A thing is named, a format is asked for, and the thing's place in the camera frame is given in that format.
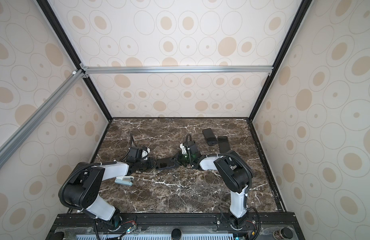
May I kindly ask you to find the blue-edged phone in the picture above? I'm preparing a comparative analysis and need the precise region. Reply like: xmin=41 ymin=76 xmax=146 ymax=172
xmin=155 ymin=157 xmax=179 ymax=170

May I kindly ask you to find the black phone with pink case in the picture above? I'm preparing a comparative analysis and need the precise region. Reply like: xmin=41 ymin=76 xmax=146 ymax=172
xmin=203 ymin=128 xmax=218 ymax=146

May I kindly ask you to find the silver-edged black phone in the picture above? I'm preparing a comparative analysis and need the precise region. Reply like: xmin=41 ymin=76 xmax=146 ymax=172
xmin=218 ymin=136 xmax=231 ymax=154

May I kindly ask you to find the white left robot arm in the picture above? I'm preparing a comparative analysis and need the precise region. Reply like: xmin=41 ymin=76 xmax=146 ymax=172
xmin=58 ymin=135 xmax=156 ymax=228

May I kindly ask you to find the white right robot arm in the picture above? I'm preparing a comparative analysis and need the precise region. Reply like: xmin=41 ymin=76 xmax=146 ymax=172
xmin=177 ymin=134 xmax=261 ymax=240

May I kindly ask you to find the light blue stapler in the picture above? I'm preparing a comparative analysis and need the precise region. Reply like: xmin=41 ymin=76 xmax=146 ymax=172
xmin=114 ymin=176 xmax=134 ymax=186

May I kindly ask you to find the black knob centre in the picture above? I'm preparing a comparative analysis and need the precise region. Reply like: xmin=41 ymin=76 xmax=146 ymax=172
xmin=170 ymin=229 xmax=182 ymax=240

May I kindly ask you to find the brown-capped jar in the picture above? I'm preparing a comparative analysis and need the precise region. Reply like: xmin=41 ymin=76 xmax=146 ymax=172
xmin=272 ymin=228 xmax=294 ymax=240

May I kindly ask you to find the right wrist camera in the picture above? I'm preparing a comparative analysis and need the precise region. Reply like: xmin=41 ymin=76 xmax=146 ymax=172
xmin=180 ymin=141 xmax=199 ymax=155

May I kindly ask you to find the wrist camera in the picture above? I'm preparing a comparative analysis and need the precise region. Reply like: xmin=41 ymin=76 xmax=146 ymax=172
xmin=180 ymin=141 xmax=199 ymax=155
xmin=126 ymin=146 xmax=150 ymax=163

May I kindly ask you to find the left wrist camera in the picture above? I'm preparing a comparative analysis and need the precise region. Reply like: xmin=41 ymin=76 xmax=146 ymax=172
xmin=126 ymin=146 xmax=150 ymax=163

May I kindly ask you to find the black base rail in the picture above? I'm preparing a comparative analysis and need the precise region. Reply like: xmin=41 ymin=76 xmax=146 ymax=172
xmin=46 ymin=212 xmax=305 ymax=240

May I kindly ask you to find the silver aluminium rail back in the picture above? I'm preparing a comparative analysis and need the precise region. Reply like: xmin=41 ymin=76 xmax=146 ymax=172
xmin=83 ymin=66 xmax=273 ymax=74

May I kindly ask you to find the silver aluminium rail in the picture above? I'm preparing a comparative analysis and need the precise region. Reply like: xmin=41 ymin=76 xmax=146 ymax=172
xmin=0 ymin=69 xmax=84 ymax=169
xmin=83 ymin=66 xmax=273 ymax=74

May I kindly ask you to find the silver aluminium rail left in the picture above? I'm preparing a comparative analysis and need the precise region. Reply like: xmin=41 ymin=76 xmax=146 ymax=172
xmin=0 ymin=69 xmax=84 ymax=169

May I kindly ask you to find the black corner frame post left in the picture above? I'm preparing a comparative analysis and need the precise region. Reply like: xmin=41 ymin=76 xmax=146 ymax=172
xmin=36 ymin=0 xmax=113 ymax=122

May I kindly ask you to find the black corner frame post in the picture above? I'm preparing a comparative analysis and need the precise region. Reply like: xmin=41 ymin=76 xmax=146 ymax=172
xmin=248 ymin=0 xmax=312 ymax=123
xmin=36 ymin=0 xmax=113 ymax=122

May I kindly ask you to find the black corner frame post right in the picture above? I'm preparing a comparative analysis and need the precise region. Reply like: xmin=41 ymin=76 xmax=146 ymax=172
xmin=248 ymin=0 xmax=312 ymax=123

